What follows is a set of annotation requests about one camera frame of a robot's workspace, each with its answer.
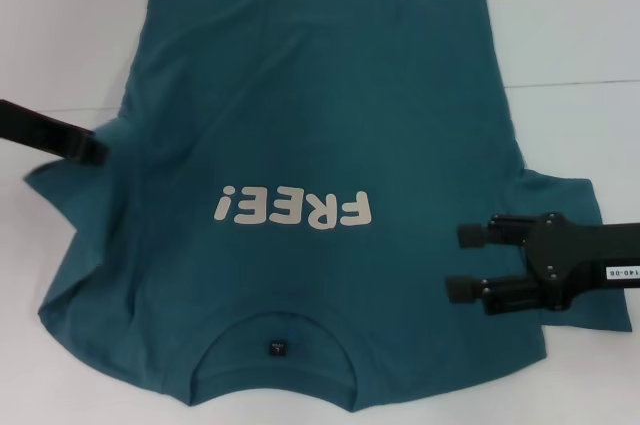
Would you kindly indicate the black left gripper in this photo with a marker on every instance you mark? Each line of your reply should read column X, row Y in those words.
column 25, row 127

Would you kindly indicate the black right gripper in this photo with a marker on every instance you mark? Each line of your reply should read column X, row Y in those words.
column 560, row 255

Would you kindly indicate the teal FREE! print T-shirt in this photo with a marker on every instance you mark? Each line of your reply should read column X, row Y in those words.
column 320, row 95

